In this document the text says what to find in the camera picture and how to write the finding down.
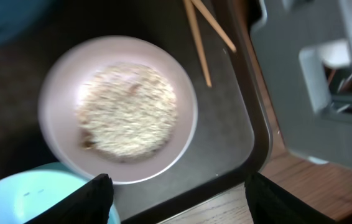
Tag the light blue bowl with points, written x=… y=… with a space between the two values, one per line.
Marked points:
x=26 y=195

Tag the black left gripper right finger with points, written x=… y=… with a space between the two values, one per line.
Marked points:
x=271 y=204

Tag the leftover rice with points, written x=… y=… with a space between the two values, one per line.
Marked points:
x=127 y=112

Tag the wooden chopstick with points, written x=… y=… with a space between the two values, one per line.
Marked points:
x=192 y=19
x=213 y=22

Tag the white cup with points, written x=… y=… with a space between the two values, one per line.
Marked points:
x=335 y=54

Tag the pink bowl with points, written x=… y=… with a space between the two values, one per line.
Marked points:
x=61 y=93

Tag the left wooden chopstick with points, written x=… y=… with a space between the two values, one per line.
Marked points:
x=213 y=22

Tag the dark brown serving tray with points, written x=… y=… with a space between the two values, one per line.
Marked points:
x=232 y=139

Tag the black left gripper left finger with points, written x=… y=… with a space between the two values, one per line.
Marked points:
x=90 y=204

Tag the grey plastic dishwasher rack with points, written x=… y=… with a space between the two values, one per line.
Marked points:
x=312 y=102

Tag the dark blue plate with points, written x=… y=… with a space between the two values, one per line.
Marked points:
x=16 y=16

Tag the right wooden chopstick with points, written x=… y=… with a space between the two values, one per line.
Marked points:
x=192 y=19

